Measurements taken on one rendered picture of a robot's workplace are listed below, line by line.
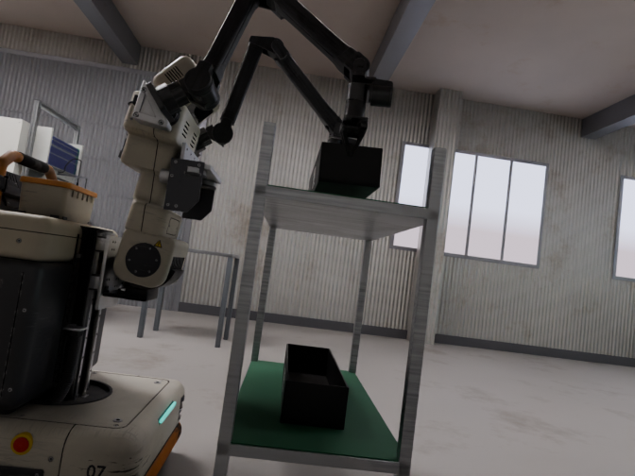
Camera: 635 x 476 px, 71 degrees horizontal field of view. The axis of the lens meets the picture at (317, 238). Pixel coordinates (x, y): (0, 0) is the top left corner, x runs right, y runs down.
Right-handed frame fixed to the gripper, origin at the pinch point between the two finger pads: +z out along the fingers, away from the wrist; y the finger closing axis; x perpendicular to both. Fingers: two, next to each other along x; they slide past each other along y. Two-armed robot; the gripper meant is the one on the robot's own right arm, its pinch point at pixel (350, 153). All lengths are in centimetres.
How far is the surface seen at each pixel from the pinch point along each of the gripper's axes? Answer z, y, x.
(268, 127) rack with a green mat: 0.7, -16.4, 22.3
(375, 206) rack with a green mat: 16.6, -16.7, -5.3
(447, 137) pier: -164, 447, -183
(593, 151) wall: -181, 472, -407
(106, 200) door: -28, 466, 248
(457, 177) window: -118, 469, -211
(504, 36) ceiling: -228, 306, -184
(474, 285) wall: 28, 473, -249
